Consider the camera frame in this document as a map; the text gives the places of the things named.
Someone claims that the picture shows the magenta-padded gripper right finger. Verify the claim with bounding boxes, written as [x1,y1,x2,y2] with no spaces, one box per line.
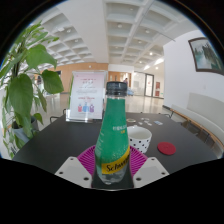
[128,145,170,189]

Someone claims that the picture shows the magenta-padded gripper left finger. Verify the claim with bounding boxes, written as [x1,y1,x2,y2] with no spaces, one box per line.
[54,144,101,189]

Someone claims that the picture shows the green plastic drink bottle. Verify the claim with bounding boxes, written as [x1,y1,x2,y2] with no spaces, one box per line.
[94,81,132,185]

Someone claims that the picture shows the flat round red coaster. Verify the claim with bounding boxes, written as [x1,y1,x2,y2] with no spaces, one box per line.
[156,141,177,156]

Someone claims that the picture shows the white polka dot mug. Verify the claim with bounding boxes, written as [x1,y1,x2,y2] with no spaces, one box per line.
[126,125,153,154]

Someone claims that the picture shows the clear acrylic sign stand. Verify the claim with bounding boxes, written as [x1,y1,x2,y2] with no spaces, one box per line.
[65,69,108,124]

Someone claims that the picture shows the green leafy potted plant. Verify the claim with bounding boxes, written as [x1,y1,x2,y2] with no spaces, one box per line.
[0,21,64,159]

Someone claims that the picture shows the framed landscape picture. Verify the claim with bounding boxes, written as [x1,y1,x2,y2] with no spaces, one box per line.
[188,36,224,76]

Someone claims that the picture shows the ceiling lights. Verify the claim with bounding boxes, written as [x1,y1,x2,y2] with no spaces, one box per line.
[56,23,164,68]

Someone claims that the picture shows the long white wall bench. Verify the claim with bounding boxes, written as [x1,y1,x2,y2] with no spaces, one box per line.
[163,92,224,151]

